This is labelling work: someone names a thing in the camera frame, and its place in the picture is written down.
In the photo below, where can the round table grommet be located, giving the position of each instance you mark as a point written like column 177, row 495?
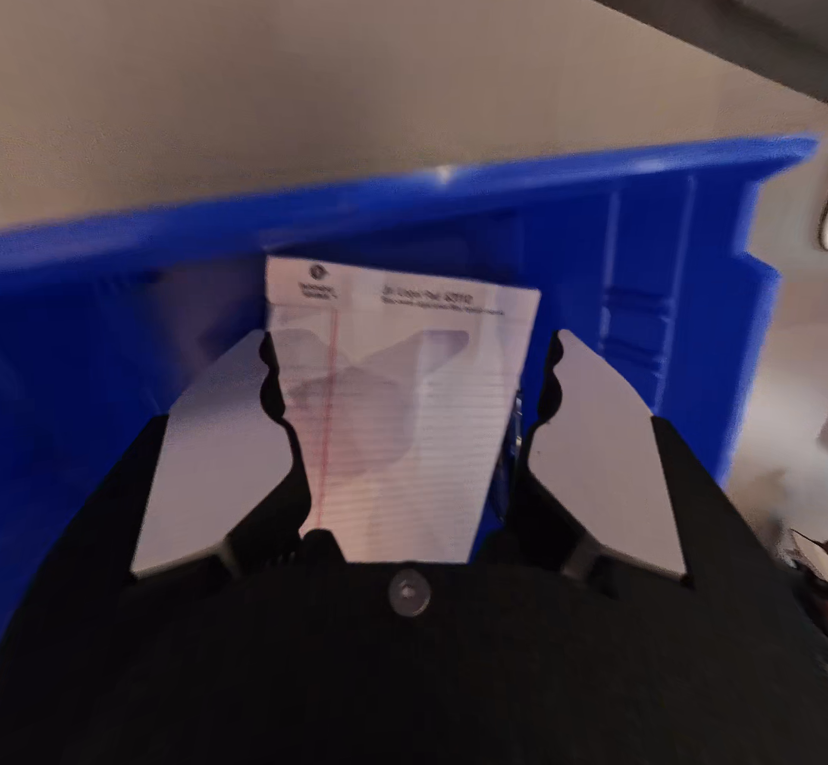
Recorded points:
column 824, row 221

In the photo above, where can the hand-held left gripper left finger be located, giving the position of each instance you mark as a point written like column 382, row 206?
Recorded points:
column 207, row 454

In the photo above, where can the white lined notepad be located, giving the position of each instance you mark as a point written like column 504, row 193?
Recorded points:
column 414, row 441

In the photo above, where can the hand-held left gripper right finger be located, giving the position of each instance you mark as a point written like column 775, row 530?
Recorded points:
column 608, row 454

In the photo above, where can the blue plastic bin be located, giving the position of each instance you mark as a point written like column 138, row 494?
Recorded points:
column 569, row 247

